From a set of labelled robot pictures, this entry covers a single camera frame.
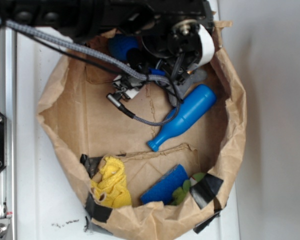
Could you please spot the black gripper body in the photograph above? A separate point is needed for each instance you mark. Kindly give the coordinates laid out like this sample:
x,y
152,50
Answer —
x,y
171,45

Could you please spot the blue ball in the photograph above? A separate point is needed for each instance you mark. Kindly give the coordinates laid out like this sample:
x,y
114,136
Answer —
x,y
119,45

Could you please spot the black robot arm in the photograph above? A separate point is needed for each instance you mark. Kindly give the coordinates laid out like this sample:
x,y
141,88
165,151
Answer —
x,y
85,26

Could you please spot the grey plush bunny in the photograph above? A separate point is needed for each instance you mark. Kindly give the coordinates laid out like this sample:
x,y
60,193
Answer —
x,y
196,77

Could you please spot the blue plastic bottle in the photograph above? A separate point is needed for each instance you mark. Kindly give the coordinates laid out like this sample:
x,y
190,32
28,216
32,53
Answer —
x,y
194,106

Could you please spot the blue sponge block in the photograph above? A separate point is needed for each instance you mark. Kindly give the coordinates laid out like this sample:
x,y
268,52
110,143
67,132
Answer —
x,y
162,190

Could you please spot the green plush toy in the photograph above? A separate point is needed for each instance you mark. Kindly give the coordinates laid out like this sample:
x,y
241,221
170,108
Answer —
x,y
180,193

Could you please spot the yellow cloth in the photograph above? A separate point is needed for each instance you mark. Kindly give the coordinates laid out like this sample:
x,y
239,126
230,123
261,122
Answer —
x,y
109,185

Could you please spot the brown paper bag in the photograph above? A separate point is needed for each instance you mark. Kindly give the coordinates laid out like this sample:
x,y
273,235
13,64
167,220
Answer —
x,y
78,118

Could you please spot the aluminium frame rail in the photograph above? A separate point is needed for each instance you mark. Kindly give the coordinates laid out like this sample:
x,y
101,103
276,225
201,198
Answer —
x,y
8,222

